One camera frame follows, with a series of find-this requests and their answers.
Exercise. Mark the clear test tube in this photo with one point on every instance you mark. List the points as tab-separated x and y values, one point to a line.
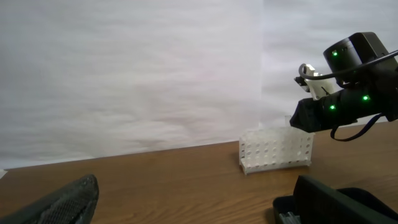
287	218

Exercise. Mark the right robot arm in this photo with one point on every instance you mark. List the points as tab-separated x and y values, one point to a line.
357	46

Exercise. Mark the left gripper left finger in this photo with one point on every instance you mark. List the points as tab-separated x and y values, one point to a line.
65	205

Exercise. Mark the black tray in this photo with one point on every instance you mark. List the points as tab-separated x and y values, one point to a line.
281	203

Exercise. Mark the white test tube rack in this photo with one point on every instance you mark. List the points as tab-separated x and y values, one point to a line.
273	149

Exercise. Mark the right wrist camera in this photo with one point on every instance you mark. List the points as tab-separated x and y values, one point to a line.
320	87

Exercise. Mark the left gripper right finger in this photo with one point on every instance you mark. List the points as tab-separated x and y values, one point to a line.
323	205

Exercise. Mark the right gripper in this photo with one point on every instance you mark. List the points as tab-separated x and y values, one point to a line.
308	116

